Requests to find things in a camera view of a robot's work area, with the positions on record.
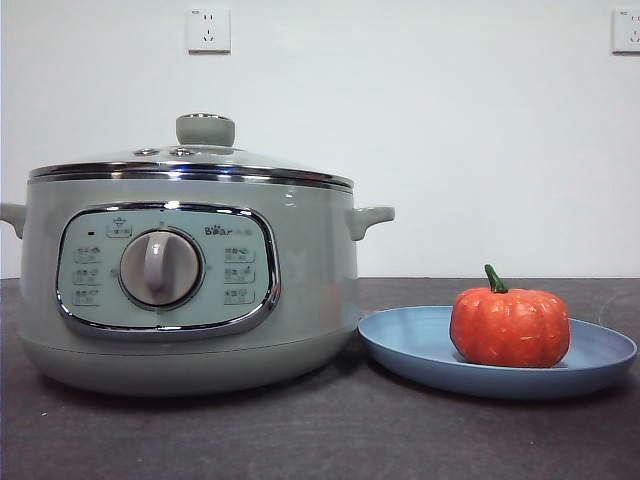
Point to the white wall socket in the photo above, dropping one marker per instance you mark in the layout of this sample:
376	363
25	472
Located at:
627	32
209	31

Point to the pale green electric steamer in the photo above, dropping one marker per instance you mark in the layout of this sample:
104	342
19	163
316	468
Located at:
310	310

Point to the small orange pumpkin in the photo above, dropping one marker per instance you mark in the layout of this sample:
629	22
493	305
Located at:
510	330

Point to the blue round plate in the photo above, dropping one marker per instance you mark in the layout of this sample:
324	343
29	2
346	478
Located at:
410	340

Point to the glass steamer lid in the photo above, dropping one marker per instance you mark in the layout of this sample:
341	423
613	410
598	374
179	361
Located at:
205	130

